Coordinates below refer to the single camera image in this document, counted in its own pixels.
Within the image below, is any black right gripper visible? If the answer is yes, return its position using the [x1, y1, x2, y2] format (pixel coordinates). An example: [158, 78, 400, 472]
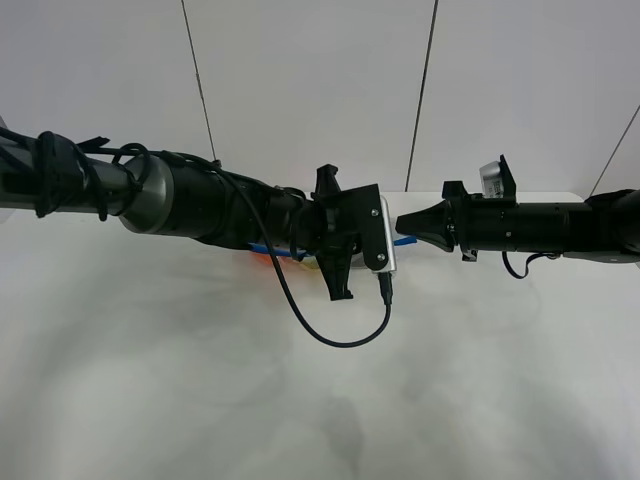
[395, 180, 515, 262]

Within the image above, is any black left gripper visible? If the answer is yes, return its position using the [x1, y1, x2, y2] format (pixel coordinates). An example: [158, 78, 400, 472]
[294, 164, 383, 301]

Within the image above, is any clear zip bag blue zipper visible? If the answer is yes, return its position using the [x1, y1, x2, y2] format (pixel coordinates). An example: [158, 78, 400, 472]
[250, 235, 417, 271]

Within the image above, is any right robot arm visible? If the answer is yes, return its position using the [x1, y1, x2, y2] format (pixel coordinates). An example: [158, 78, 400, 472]
[395, 181, 639, 264]

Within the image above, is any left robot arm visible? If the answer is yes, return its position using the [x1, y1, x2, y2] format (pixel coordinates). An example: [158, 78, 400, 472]
[1, 129, 393, 300]

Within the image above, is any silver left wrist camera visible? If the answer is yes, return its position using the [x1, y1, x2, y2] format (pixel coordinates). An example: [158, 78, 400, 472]
[376, 196, 397, 275]

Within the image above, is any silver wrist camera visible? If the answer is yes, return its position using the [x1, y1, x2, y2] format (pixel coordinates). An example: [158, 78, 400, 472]
[479, 155, 516, 200]
[376, 196, 397, 275]

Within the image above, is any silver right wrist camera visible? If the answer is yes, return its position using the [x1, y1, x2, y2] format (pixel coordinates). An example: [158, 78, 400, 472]
[479, 155, 516, 200]

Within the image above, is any black left camera cable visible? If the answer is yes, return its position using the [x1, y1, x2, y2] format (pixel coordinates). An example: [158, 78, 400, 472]
[219, 169, 396, 348]

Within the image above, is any right camera cable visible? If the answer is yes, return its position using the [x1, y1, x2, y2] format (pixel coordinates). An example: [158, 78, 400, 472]
[501, 249, 559, 280]

